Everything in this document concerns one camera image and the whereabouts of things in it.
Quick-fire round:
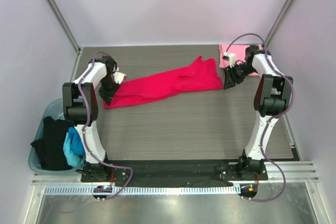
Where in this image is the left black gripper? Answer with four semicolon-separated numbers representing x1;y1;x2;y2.
98;75;121;105

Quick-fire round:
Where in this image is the red t shirt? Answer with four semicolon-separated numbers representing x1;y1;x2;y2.
103;56;222;109

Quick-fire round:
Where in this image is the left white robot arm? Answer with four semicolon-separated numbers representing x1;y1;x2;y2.
62;51;125;182

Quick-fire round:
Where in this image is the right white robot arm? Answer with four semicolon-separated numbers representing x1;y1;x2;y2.
222;45;293;180

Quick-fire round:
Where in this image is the folded pink t shirt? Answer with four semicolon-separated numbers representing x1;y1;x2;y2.
218;44;249;79

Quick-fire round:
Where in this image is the blue plastic basket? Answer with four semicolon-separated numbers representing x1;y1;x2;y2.
28;98;82;175

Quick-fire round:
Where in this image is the blue t shirt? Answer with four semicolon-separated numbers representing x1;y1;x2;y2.
63;127;85;168

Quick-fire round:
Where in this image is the black t shirt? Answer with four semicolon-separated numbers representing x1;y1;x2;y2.
31;116;80;171

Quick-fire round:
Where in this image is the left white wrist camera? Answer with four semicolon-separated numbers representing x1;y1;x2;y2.
112;71;127;84

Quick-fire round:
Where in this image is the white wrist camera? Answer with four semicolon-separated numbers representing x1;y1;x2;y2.
221;52;236;69
112;71;127;84

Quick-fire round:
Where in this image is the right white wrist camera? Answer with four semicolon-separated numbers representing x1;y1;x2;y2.
221;52;236;69

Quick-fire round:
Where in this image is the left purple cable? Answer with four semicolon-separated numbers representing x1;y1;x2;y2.
77;51;134;200

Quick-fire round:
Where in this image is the left aluminium frame post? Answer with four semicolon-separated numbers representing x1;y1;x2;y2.
29;0;82;53

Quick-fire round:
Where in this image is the aluminium frame post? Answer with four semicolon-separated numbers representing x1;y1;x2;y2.
265;0;295;46
29;0;82;53

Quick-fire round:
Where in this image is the right aluminium frame post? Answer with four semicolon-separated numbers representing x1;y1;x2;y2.
265;0;295;46

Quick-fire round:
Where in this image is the white slotted cable duct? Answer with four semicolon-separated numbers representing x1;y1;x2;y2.
44;184;241;196

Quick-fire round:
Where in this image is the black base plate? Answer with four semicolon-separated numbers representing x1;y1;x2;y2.
81;158;268;188

